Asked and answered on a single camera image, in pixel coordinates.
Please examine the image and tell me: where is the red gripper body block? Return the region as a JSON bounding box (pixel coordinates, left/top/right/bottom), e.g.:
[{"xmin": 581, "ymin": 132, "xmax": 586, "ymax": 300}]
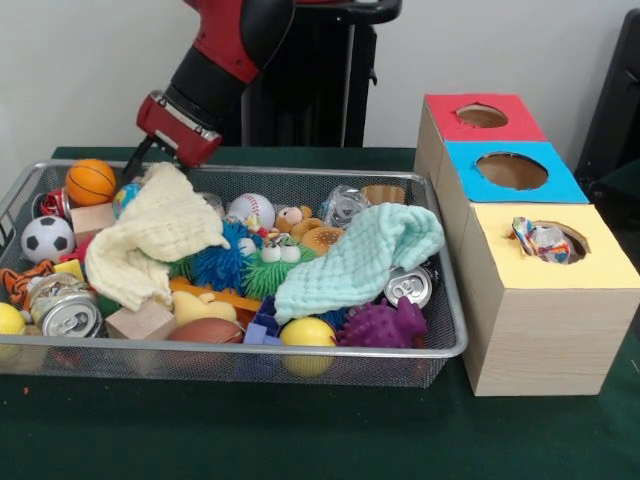
[{"xmin": 135, "ymin": 89, "xmax": 223, "ymax": 169}]

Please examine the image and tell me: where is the cream knitted cloth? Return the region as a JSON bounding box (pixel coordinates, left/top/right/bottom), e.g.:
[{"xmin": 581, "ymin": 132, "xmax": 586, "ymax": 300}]
[{"xmin": 84, "ymin": 161, "xmax": 232, "ymax": 312}]

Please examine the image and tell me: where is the blue puffer ball with eyes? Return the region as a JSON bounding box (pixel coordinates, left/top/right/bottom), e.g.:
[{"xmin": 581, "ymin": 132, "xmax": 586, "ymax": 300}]
[{"xmin": 192, "ymin": 222, "xmax": 264, "ymax": 294}]

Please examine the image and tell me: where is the plain wooden cube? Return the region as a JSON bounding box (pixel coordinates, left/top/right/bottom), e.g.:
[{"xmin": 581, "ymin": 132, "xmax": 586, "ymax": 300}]
[{"xmin": 104, "ymin": 299, "xmax": 177, "ymax": 341}]

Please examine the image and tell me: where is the light teal cloth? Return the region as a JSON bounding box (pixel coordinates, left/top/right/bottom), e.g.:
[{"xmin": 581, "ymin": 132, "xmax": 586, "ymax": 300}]
[{"xmin": 273, "ymin": 203, "xmax": 446, "ymax": 326}]

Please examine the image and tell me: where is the colourful patterned cloth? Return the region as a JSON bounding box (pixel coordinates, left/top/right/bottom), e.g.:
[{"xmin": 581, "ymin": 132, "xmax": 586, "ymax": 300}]
[{"xmin": 508, "ymin": 215, "xmax": 571, "ymax": 264}]

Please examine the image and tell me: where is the wooden box with three holes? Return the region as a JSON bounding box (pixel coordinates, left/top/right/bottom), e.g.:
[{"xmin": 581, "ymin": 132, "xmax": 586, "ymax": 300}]
[{"xmin": 412, "ymin": 92, "xmax": 640, "ymax": 398}]

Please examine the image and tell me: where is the globe print ball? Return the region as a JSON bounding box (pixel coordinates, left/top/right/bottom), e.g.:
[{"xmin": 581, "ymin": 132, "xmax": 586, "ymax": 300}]
[{"xmin": 112, "ymin": 182, "xmax": 146, "ymax": 221}]

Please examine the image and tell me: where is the orange toy basketball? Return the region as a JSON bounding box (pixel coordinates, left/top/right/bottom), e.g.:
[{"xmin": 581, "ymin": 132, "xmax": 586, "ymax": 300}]
[{"xmin": 65, "ymin": 159, "xmax": 118, "ymax": 207}]

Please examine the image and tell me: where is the white baseball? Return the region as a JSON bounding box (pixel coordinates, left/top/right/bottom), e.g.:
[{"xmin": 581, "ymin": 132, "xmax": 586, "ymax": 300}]
[{"xmin": 227, "ymin": 193, "xmax": 276, "ymax": 231}]

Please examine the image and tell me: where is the small soccer ball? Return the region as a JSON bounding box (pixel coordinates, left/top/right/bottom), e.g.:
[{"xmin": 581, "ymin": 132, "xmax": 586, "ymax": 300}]
[{"xmin": 21, "ymin": 216, "xmax": 76, "ymax": 265}]

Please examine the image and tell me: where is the green spiky puffer ball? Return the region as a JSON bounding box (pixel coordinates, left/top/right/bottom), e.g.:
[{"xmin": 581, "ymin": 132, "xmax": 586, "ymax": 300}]
[{"xmin": 243, "ymin": 239, "xmax": 319, "ymax": 301}]

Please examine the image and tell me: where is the yellow ball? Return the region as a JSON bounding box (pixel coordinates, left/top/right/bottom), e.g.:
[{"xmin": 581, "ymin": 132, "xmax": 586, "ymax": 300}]
[
  {"xmin": 0, "ymin": 302, "xmax": 26, "ymax": 336},
  {"xmin": 279, "ymin": 317, "xmax": 337, "ymax": 377}
]

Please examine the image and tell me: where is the purple spiky ball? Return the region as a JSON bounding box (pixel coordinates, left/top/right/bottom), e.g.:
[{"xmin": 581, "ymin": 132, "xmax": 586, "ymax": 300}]
[{"xmin": 337, "ymin": 298, "xmax": 429, "ymax": 350}]

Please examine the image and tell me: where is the dark green table cloth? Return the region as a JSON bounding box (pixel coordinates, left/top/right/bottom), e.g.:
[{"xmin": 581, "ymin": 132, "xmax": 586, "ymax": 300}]
[
  {"xmin": 592, "ymin": 158, "xmax": 640, "ymax": 201},
  {"xmin": 0, "ymin": 144, "xmax": 640, "ymax": 480}
]

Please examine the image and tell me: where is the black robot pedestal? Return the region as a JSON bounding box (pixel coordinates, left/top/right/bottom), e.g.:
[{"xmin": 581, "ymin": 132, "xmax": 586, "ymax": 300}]
[{"xmin": 219, "ymin": 0, "xmax": 404, "ymax": 148}]

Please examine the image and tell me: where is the grey wire mesh bin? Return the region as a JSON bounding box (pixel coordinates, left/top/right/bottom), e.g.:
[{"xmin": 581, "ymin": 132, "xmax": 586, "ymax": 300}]
[{"xmin": 0, "ymin": 158, "xmax": 470, "ymax": 390}]

